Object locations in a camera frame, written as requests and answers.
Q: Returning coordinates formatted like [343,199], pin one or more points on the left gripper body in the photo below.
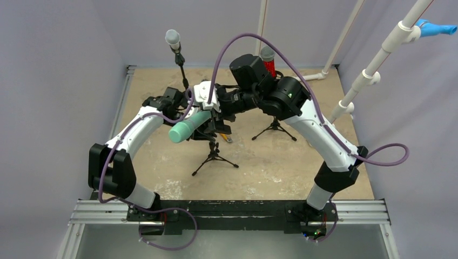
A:
[193,136]

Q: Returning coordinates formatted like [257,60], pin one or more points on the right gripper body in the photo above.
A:
[222,116]

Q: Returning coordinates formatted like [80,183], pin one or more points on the black tripod mic stand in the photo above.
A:
[214,156]

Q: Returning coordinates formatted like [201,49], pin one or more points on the mint green microphone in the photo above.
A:
[184,129]

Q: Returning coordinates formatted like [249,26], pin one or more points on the black tripod shockmount stand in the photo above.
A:
[274,126]

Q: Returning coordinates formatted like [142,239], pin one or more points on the red glitter microphone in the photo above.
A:
[267,55]

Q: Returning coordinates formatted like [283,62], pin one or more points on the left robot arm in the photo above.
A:
[110,167]

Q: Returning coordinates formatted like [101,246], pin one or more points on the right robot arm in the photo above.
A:
[260,85]

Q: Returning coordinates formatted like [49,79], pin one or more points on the black round-base mic stand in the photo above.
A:
[180,60]

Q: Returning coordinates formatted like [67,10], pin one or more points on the grey white microphone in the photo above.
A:
[172,37]

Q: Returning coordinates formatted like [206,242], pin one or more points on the yellow utility knife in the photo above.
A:
[226,137]

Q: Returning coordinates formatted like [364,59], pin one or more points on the blue pipe fitting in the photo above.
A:
[428,29]

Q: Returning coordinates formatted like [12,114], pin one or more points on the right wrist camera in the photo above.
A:
[205,96]

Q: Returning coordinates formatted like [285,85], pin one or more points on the white PVC pipe frame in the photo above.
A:
[350,33]

